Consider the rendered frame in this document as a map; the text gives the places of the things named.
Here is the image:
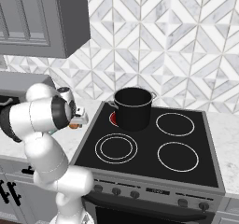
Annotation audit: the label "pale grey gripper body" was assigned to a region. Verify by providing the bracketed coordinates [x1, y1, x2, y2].
[70, 114, 90, 126]

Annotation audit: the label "black cooking pot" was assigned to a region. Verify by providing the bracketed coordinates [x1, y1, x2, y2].
[107, 87, 158, 133]

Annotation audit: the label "dark round oven knob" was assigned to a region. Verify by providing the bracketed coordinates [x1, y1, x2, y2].
[177, 198, 189, 208]
[111, 187, 122, 197]
[93, 184, 104, 194]
[198, 202, 210, 212]
[130, 189, 140, 200]

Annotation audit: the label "grey microwave oven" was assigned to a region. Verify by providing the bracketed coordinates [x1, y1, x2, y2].
[0, 71, 57, 111]

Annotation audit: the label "black glass hob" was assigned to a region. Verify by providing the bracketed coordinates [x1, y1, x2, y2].
[70, 101, 227, 195]

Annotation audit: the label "grey drawer front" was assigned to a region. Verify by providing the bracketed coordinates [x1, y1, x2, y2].
[0, 158, 41, 183]

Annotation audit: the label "grey cupboard door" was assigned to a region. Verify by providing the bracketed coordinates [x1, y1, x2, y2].
[0, 173, 13, 217]
[5, 179, 61, 224]

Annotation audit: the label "grey oven front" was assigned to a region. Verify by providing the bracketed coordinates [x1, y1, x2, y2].
[80, 171, 226, 224]

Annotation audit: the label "grey base cupboard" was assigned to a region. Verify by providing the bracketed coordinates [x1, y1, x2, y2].
[212, 196, 239, 224]

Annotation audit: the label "black drawer handle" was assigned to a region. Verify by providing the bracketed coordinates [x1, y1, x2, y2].
[21, 166, 35, 175]

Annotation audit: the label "black cupboard door handle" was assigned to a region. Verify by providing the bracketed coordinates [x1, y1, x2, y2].
[7, 181, 23, 207]
[0, 179, 11, 204]

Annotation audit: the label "dark oven door handle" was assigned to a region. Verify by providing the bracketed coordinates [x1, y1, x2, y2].
[82, 193, 217, 222]

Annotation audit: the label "grey wall cupboard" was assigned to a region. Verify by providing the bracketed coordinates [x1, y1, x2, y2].
[0, 0, 91, 60]

